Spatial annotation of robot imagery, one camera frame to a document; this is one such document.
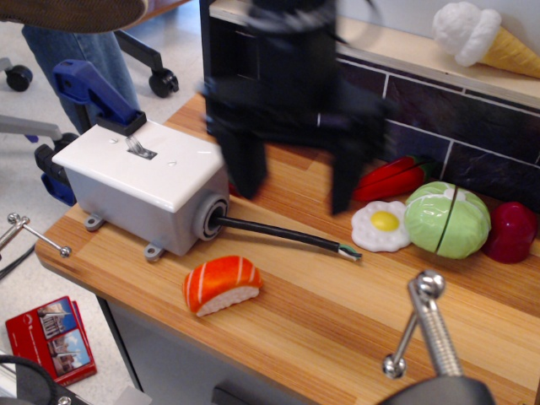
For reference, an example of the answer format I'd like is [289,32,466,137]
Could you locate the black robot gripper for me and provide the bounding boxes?
[202,27,391,215]

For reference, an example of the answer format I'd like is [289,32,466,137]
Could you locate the clear light switch toggle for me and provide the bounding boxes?
[126,135,157,160]

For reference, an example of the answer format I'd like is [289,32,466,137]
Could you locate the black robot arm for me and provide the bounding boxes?
[202,1,392,214]

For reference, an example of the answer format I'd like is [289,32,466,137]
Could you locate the red strawberry toy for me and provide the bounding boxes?
[229,182,241,197]

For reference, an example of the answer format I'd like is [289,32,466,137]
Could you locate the red chili pepper toy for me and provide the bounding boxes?
[352,155,438,202]

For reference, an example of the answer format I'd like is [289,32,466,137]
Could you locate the fried egg toy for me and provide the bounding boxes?
[351,201,411,252]

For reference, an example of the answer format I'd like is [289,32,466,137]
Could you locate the salmon sushi toy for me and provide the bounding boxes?
[182,256,263,317]

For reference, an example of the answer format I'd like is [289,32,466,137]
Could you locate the black office chair base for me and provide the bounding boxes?
[114,30,179,98]

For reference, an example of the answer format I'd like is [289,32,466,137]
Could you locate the green cabbage toy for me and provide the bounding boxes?
[404,181,491,259]

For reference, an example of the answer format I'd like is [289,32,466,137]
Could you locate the metal clamp screw right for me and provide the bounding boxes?
[382,269,463,380]

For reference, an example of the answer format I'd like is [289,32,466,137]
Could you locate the dark tiled backsplash shelf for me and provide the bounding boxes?
[200,1,539,210]

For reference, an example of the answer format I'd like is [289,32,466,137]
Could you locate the blue bar clamp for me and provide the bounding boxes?
[35,60,147,206]

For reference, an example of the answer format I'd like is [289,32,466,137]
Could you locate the ice cream cone toy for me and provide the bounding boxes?
[432,2,539,78]

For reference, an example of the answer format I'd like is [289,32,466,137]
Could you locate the dark red pepper toy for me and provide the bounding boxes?
[482,202,538,264]

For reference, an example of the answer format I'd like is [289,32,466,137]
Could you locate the grey cabinet drawer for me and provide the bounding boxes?
[95,294,313,405]

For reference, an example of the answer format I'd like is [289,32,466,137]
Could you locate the brown chair seat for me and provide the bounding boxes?
[1,0,149,34]

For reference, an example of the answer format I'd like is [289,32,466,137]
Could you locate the grey chair leg with caster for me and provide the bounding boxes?
[1,57,78,149]

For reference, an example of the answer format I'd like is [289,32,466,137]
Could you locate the red booklet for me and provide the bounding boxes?
[5,296,97,386]

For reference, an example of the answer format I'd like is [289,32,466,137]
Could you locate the black power cable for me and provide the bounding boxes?
[213,216,364,262]

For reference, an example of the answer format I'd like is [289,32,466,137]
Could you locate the white grey switch box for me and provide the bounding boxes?
[52,121,230,261]

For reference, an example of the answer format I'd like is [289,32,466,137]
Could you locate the metal clamp handle left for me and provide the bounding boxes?
[0,213,73,259]

